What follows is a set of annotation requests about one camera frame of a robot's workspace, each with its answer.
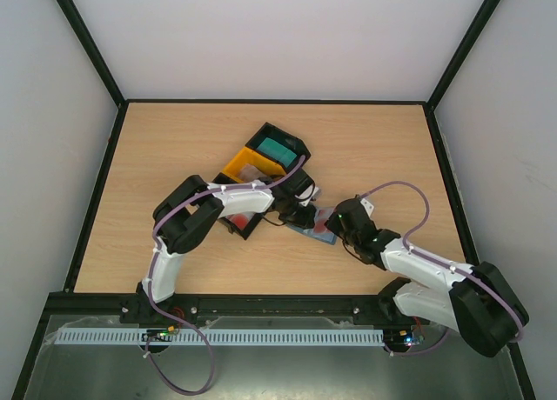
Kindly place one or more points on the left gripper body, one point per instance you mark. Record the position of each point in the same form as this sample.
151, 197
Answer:
288, 210

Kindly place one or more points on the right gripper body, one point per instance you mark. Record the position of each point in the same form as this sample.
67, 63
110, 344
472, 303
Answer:
338, 225

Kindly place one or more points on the teal card holder wallet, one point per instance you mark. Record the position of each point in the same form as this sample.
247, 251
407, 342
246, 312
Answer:
306, 233

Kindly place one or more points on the black bin with red cards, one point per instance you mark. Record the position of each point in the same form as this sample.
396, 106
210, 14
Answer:
257, 217

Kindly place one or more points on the black bin with teal cards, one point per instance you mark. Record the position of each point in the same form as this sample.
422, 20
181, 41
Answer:
290, 141

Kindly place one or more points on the yellow bin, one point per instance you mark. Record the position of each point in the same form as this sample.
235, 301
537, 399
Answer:
262, 162

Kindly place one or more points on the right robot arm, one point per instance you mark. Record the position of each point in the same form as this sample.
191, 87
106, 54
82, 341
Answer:
475, 301

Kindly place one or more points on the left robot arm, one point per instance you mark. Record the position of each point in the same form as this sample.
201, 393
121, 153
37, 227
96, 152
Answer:
186, 216

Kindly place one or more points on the teal card stack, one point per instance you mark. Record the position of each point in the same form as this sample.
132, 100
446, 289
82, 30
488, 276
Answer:
276, 151

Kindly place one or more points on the white floral card stack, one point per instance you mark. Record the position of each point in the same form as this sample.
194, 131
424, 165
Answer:
250, 173

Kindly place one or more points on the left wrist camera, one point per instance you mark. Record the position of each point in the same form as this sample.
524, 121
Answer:
309, 195

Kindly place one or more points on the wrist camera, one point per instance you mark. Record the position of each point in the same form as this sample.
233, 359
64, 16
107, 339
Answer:
309, 195
366, 204

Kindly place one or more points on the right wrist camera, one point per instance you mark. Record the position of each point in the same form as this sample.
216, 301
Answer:
366, 204

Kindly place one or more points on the white slotted cable duct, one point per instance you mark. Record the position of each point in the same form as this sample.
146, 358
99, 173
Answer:
217, 337

